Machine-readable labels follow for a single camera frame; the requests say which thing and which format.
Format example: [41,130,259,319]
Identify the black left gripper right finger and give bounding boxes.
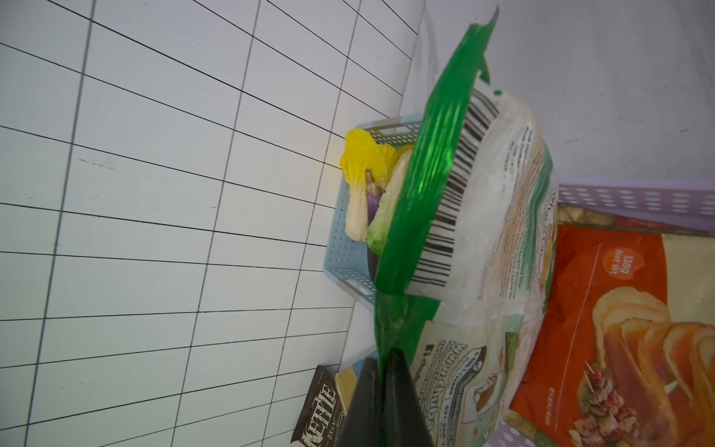
[382,349,433,447]

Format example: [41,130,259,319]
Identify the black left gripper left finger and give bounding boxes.
[337,358,382,447]

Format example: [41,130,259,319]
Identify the brown Kettle chips bag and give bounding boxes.
[292,366,346,447]

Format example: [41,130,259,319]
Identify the green Chuba cassava chips bag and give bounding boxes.
[374,22,558,446]

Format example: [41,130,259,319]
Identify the beige cassava chips bag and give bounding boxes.
[507,222,715,447]

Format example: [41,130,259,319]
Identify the blue kettle cooked chips bag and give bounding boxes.
[334,366,359,412]

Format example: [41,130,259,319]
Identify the green sour cream chips bag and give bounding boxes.
[558,204,687,232]

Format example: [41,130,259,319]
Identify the light blue perforated basket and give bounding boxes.
[323,114,424,312]

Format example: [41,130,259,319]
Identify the purple perforated basket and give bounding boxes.
[482,177,715,447]

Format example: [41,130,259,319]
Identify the green toy napa cabbage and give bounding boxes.
[366,145,413,257]

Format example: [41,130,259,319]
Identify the white toy cabbage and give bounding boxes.
[346,184,368,242]

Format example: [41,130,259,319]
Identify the yellow toy cabbage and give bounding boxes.
[341,129,414,191]

